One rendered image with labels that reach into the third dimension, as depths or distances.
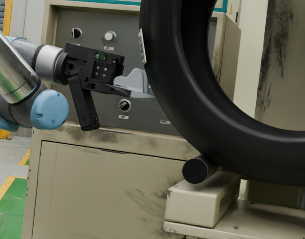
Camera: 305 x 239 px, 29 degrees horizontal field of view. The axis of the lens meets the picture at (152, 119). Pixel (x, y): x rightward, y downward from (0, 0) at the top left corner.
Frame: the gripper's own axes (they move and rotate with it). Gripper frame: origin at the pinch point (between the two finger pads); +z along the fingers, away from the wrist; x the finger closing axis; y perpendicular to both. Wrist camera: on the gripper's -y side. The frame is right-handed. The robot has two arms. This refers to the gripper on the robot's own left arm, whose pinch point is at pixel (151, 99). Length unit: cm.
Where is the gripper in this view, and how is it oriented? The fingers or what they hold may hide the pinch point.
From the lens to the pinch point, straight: 117.2
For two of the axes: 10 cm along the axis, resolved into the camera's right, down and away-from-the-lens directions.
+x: 2.7, -0.2, 9.6
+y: 2.3, -9.7, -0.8
